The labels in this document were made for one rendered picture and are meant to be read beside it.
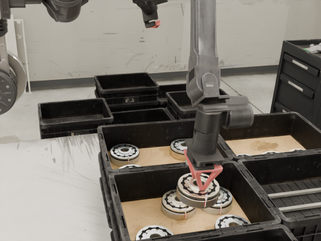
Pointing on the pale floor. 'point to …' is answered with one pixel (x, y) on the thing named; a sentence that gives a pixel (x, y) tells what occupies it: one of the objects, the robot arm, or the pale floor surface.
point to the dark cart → (299, 81)
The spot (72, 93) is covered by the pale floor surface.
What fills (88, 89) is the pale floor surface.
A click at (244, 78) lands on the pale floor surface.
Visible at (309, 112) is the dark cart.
